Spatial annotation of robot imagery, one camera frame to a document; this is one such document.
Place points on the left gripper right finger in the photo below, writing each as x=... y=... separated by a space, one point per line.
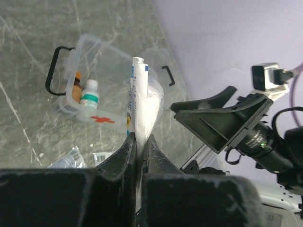
x=171 y=198

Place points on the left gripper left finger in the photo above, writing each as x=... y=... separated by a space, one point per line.
x=103 y=196

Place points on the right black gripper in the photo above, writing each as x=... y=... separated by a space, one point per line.
x=236 y=127

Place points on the white blue gauze packet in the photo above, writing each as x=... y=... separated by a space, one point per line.
x=145 y=101

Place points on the white bottle green label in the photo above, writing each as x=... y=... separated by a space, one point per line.
x=89 y=95

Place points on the brown bottle orange cap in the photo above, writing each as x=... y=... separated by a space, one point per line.
x=76 y=90

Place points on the clear plastic medicine box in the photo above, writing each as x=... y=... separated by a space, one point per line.
x=110 y=67

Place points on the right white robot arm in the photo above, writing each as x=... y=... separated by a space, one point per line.
x=283 y=202

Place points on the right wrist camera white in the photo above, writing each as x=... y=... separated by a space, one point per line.
x=270 y=80

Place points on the clear box lid black handle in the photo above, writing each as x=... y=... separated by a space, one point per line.
x=159 y=60

